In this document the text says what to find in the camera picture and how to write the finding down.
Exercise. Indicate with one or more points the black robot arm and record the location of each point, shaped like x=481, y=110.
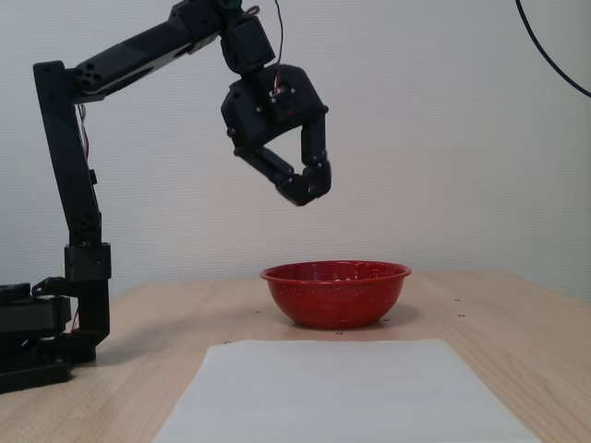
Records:
x=129, y=51

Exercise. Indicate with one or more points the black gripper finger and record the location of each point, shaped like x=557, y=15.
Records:
x=277, y=168
x=314, y=143

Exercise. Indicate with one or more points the red speckled bowl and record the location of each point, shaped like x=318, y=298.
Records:
x=334, y=297

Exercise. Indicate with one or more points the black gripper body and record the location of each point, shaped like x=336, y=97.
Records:
x=259, y=121

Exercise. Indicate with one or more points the white paper sheet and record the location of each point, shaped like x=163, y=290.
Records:
x=332, y=401

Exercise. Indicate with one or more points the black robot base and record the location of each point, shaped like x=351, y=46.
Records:
x=32, y=332

